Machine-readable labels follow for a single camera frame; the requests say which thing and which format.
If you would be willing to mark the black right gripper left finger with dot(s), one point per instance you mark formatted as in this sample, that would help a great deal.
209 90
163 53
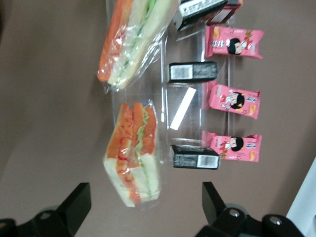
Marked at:
74 207

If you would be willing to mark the pink cartoon girl snack pack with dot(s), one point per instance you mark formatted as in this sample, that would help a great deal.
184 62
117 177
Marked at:
232 42
234 148
232 100

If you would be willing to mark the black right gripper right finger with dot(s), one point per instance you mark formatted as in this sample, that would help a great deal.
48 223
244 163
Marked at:
217 214

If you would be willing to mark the clear acrylic stepped display stand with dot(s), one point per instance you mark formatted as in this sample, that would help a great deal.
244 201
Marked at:
170 98

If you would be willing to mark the small black Face box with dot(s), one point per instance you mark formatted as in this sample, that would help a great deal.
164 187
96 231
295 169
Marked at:
197 12
195 71
192 156

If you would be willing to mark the plastic-wrapped triangle sandwich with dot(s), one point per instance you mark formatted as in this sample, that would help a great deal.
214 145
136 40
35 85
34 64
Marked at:
133 158
133 42

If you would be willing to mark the red tartan shortbread box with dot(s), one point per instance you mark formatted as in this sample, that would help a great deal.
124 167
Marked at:
232 10

